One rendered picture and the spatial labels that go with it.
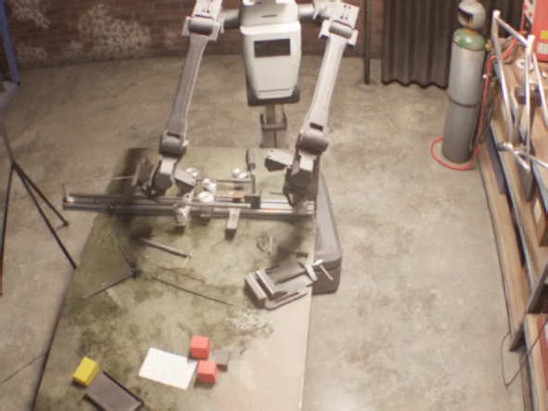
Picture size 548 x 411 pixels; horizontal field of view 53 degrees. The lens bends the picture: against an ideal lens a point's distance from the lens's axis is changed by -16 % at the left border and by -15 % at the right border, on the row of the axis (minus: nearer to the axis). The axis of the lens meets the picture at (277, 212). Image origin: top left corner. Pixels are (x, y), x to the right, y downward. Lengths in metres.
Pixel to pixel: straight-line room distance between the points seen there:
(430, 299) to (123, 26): 3.18
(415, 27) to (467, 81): 0.90
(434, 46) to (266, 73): 2.11
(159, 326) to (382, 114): 2.67
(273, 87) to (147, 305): 1.05
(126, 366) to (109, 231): 0.57
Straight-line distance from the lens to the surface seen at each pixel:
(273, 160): 1.86
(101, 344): 1.85
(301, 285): 1.89
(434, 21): 4.28
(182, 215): 2.04
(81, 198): 2.28
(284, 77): 2.49
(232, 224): 2.03
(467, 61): 3.44
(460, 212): 3.51
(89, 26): 5.04
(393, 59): 4.38
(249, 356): 1.75
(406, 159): 3.80
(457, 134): 3.71
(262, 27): 2.43
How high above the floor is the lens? 2.33
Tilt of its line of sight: 43 degrees down
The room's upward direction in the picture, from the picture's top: 2 degrees counter-clockwise
